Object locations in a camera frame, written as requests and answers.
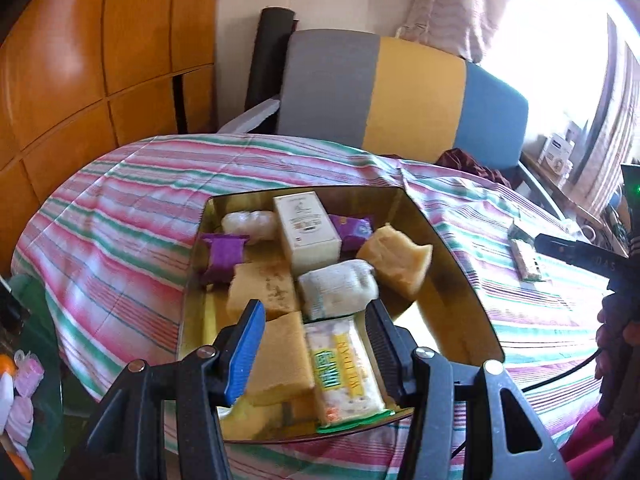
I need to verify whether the Weidan cracker pack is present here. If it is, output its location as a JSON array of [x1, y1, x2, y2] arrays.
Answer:
[[304, 315, 394, 434]]

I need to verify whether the yellow sponge cake piece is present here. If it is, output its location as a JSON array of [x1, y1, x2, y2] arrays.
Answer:
[[356, 224, 433, 299]]

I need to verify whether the purple snack packet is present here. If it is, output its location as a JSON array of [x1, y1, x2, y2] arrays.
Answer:
[[329, 214, 373, 254]]

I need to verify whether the right hand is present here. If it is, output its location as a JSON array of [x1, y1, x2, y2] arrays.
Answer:
[[594, 292, 639, 417]]

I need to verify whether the large sponge cake front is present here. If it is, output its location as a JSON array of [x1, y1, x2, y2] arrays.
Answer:
[[244, 311, 314, 406]]

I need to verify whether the sponge cake in tray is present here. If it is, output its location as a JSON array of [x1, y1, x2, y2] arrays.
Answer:
[[226, 260, 299, 322]]

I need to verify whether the green small box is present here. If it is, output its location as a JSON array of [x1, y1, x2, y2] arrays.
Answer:
[[508, 219, 537, 245]]

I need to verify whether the white wrapped roll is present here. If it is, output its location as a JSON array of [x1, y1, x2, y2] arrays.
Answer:
[[297, 259, 380, 321]]

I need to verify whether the purple packet in tray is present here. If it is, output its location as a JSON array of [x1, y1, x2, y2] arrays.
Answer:
[[200, 233, 250, 285]]

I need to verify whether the white box on desk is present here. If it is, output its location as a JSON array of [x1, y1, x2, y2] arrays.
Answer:
[[537, 133, 575, 176]]

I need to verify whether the gold tray box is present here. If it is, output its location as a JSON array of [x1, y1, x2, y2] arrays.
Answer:
[[178, 186, 504, 443]]

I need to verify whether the white plastic wrapped bun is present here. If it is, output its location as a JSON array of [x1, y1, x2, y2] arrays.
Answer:
[[221, 210, 279, 243]]

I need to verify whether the white carton box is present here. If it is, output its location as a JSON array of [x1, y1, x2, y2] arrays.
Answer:
[[273, 191, 342, 276]]

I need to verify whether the maroon cloth on chair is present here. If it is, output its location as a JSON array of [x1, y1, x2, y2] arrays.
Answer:
[[436, 148, 511, 188]]

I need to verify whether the striped tablecloth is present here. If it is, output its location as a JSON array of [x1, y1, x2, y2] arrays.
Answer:
[[10, 132, 614, 480]]

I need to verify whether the pink hair clip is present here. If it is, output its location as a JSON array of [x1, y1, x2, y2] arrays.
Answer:
[[14, 350, 44, 398]]

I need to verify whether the grey yellow blue chair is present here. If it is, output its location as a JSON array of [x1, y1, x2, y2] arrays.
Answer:
[[217, 28, 566, 221]]

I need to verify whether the pink patterned curtain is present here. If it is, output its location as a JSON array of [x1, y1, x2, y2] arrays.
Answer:
[[396, 0, 508, 64]]

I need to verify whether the black rolled mat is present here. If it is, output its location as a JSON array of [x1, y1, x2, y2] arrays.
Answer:
[[244, 6, 297, 110]]

